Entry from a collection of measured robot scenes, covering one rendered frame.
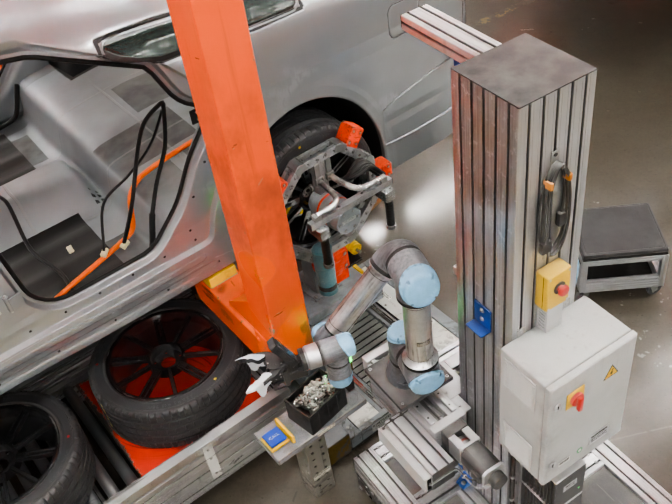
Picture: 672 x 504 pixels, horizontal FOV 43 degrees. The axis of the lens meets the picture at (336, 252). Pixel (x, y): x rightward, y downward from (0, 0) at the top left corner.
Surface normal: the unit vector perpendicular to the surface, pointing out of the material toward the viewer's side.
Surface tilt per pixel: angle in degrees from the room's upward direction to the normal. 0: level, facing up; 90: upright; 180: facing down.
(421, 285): 82
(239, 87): 90
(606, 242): 0
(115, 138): 6
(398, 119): 90
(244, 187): 90
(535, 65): 0
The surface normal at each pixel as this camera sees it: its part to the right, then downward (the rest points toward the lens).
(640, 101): -0.11, -0.73
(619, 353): 0.55, 0.51
